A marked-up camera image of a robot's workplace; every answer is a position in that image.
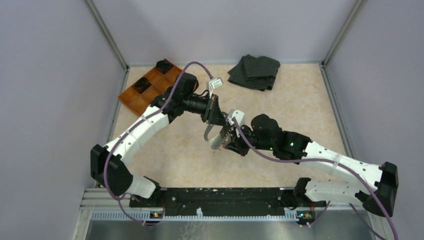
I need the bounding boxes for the black object back compartment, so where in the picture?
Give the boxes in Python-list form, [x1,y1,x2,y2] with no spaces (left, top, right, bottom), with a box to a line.
[155,59,174,74]

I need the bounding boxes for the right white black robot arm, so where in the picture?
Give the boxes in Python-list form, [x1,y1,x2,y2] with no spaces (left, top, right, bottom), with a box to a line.
[224,110,399,218]

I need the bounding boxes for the right aluminium frame post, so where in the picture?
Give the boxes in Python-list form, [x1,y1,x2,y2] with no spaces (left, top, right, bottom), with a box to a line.
[321,0,368,69]

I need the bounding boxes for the aluminium frame post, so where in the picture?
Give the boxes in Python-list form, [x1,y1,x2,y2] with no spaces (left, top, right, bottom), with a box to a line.
[84,0,130,72]
[321,0,368,69]

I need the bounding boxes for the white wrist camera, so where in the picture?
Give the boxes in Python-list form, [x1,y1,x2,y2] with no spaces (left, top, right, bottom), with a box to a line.
[226,109,245,127]
[206,77,224,99]

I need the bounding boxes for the black object compartment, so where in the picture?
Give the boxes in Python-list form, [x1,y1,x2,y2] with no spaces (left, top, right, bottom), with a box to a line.
[132,77,152,94]
[155,59,174,74]

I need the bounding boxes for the dark grey folded cloth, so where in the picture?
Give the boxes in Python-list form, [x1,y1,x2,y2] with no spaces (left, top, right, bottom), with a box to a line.
[227,54,281,92]

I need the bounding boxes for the black object left compartment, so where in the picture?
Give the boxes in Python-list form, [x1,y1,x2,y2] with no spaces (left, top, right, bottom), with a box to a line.
[132,77,152,94]

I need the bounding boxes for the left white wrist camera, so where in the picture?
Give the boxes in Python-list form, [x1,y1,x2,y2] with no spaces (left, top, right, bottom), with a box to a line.
[206,77,224,99]

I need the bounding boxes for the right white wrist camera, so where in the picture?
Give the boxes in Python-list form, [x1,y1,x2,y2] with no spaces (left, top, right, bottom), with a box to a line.
[226,109,245,127]

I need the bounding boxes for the left aluminium frame post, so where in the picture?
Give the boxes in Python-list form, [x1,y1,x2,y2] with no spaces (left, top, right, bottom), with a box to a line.
[84,0,130,72]

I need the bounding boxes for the metal key holder plate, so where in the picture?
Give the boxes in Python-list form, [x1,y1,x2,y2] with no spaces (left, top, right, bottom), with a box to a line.
[203,124,232,150]

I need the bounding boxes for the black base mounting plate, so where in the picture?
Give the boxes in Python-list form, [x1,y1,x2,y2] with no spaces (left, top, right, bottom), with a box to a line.
[129,187,327,218]

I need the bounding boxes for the white cable duct rail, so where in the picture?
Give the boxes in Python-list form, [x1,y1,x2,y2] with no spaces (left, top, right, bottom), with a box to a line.
[90,208,299,222]

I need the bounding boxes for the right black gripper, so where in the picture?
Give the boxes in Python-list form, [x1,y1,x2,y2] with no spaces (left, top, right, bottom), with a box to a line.
[224,122,275,157]

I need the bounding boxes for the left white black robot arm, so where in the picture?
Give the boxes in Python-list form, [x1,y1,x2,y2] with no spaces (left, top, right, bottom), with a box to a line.
[90,73,227,207]

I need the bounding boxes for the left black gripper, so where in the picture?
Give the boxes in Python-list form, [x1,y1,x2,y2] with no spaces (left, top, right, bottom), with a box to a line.
[183,92,229,127]

